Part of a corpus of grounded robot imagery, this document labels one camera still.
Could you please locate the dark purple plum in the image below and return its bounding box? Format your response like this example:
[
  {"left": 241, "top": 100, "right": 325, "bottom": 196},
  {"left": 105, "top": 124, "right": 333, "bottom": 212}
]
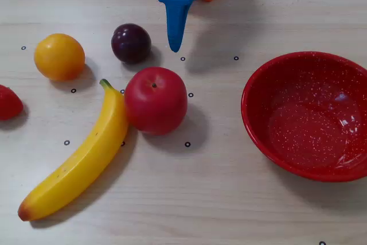
[{"left": 111, "top": 23, "right": 153, "bottom": 65}]

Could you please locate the red speckled bowl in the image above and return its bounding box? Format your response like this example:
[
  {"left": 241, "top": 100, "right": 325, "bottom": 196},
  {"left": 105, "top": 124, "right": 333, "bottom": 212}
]
[{"left": 240, "top": 51, "right": 367, "bottom": 183}]

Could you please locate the red apple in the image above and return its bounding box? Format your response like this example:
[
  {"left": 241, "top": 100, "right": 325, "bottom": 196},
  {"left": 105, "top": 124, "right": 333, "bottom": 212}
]
[{"left": 123, "top": 66, "right": 189, "bottom": 136}]

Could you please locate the orange fruit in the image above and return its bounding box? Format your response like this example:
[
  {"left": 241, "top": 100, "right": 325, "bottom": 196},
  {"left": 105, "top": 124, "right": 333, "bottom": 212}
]
[{"left": 33, "top": 33, "right": 86, "bottom": 81}]

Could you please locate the yellow banana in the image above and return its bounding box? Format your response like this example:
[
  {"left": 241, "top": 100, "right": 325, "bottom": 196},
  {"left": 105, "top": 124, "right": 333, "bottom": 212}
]
[{"left": 17, "top": 78, "right": 130, "bottom": 223}]

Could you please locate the red strawberry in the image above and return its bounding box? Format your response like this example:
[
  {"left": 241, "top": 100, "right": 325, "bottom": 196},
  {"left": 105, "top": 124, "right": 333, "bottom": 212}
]
[{"left": 0, "top": 84, "right": 24, "bottom": 121}]

